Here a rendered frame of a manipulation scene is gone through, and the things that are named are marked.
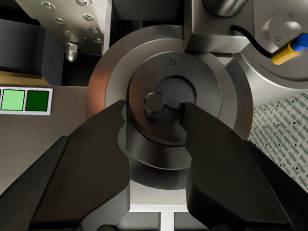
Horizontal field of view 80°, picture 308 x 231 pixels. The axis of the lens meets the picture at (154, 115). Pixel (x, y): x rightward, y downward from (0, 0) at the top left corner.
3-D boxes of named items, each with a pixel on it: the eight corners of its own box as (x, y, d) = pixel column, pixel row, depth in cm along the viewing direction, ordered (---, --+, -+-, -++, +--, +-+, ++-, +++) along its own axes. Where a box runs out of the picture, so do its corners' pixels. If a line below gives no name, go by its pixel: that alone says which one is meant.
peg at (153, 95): (171, 105, 11) (151, 118, 11) (165, 112, 14) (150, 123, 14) (158, 86, 11) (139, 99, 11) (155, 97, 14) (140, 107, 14)
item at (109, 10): (118, -110, 20) (108, 52, 17) (132, 26, 43) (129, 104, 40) (114, -110, 20) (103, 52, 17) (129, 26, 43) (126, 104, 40)
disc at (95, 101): (249, 28, 18) (259, 191, 15) (246, 31, 18) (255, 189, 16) (91, 19, 17) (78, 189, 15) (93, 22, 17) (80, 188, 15)
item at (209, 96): (242, 109, 14) (162, 165, 13) (230, 113, 16) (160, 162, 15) (187, 33, 15) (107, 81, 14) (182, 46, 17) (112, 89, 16)
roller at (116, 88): (235, 41, 17) (241, 171, 15) (180, 102, 43) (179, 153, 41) (108, 34, 16) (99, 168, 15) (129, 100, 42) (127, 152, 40)
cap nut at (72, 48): (76, 43, 49) (75, 59, 48) (81, 50, 52) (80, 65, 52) (62, 42, 49) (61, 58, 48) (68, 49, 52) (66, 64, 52)
